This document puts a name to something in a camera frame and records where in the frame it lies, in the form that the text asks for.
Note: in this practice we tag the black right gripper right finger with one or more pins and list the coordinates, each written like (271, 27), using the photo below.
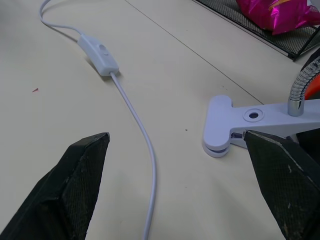
(282, 180)

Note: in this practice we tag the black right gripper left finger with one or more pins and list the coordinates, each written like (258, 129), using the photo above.
(57, 197)

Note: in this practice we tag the white clip lamp with gooseneck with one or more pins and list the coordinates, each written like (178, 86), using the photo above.
(250, 120)

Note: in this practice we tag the orange and black object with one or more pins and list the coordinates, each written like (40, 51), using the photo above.
(313, 82)

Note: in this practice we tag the magenta foil snack bag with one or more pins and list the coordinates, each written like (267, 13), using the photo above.
(277, 13)

